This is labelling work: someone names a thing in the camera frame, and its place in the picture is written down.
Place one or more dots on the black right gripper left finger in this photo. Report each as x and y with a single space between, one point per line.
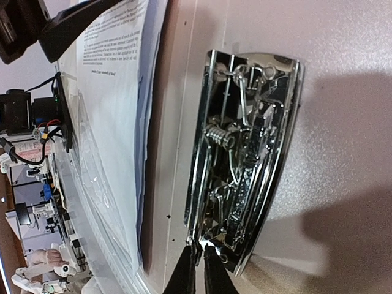
183 278

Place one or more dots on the background clutter of equipment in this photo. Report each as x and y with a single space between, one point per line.
55 261

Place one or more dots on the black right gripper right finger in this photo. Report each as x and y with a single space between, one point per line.
217 280

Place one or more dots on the metal folder clip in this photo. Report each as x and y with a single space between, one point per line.
246 118

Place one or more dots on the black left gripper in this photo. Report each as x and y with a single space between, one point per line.
25 21

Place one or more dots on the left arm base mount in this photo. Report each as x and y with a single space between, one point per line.
21 114

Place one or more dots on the brown plastic folder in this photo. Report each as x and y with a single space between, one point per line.
329 227

